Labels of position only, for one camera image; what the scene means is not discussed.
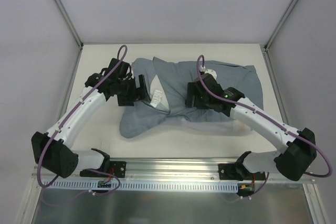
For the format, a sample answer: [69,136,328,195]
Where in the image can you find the blue beige striped pillowcase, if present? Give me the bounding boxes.
[119,57,264,138]

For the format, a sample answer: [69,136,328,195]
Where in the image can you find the white pillow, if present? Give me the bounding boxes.
[150,75,170,112]

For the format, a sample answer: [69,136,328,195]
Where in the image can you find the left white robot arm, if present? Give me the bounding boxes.
[31,58,150,178]

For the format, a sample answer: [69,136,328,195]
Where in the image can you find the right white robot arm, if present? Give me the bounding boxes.
[185,73,317,181]

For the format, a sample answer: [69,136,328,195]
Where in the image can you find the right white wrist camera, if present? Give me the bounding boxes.
[199,66,217,80]

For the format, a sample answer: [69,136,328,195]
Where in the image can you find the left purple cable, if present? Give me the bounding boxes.
[36,45,129,188]

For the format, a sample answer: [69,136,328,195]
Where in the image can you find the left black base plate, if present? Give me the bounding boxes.
[79,160,127,178]

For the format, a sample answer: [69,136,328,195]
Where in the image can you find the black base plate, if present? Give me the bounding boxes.
[79,160,127,178]
[218,163,266,181]

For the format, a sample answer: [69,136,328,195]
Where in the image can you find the aluminium mounting rail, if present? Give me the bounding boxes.
[41,158,314,184]

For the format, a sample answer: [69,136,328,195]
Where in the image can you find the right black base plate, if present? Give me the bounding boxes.
[218,163,266,181]

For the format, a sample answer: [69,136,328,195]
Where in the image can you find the slotted white cable duct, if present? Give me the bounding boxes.
[49,179,238,193]

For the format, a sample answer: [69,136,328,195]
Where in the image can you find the left aluminium frame post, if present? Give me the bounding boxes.
[39,0,84,49]

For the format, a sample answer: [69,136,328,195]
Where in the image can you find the aluminium frame post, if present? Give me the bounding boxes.
[39,0,84,49]
[264,0,317,50]

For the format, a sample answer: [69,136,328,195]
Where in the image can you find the right aluminium frame post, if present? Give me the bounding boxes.
[264,0,317,50]

